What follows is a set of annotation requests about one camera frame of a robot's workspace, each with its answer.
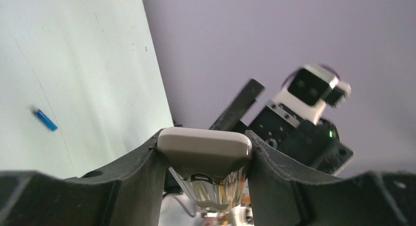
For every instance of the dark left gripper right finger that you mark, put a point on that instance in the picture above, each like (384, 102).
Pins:
(285, 192)

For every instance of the beige remote control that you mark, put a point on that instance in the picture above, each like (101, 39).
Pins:
(210, 166)

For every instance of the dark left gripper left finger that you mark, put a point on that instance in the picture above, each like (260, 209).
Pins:
(125, 192)

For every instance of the blue battery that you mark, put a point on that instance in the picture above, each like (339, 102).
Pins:
(44, 119)

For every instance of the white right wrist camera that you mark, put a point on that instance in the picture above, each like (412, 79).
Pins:
(309, 89)

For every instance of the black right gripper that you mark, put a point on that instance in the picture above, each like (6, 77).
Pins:
(316, 146)

